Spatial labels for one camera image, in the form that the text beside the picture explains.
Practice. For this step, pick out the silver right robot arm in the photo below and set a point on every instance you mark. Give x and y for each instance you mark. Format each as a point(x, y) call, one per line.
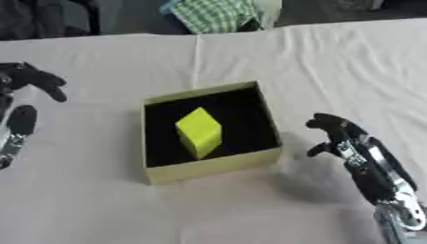
point(401, 222)

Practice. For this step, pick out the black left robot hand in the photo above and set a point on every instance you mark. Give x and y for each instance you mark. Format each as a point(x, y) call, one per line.
point(28, 79)

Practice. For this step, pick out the black chair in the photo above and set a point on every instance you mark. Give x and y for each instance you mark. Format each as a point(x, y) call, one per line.
point(47, 17)

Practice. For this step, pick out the green white checked cloth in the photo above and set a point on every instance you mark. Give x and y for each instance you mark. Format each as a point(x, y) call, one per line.
point(214, 14)

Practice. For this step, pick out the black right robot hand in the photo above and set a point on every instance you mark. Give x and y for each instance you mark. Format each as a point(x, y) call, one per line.
point(361, 158)

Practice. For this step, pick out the tan cardboard box black inside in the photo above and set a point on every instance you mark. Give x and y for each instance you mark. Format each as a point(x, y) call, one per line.
point(208, 133)

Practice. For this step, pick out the yellow-green block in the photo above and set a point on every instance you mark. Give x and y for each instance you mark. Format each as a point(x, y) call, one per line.
point(199, 132)

